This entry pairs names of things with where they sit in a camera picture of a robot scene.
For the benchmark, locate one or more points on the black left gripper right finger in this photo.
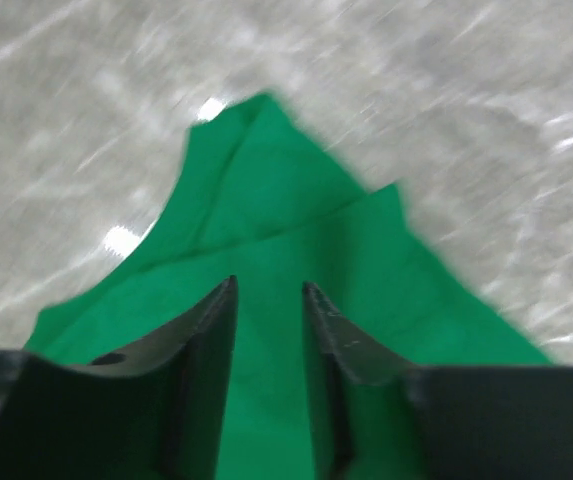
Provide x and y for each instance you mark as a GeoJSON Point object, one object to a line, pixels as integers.
{"type": "Point", "coordinates": [375, 415]}

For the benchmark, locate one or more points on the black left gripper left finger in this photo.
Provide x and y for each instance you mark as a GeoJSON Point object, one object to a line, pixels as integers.
{"type": "Point", "coordinates": [152, 409]}

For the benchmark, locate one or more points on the green t shirt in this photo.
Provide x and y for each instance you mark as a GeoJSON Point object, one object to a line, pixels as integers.
{"type": "Point", "coordinates": [258, 200]}

